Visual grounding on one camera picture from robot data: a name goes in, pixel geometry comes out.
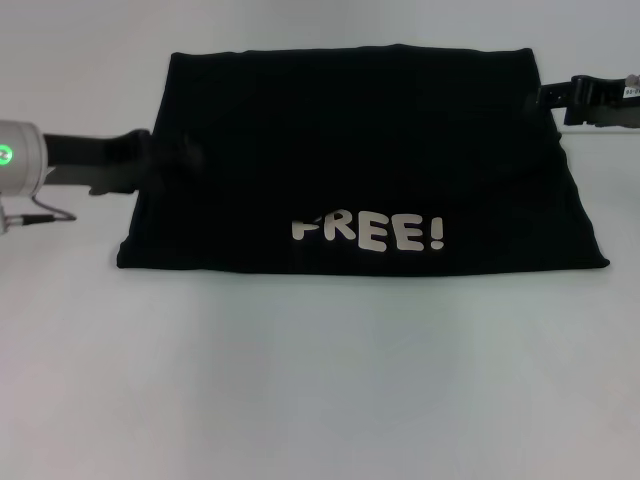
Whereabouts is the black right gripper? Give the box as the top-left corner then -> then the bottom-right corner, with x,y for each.
524,73 -> 640,129

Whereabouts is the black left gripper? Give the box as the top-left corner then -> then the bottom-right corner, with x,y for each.
42,128 -> 209,197

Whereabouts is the black shirt with white print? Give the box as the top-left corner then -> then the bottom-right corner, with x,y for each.
115,43 -> 612,277

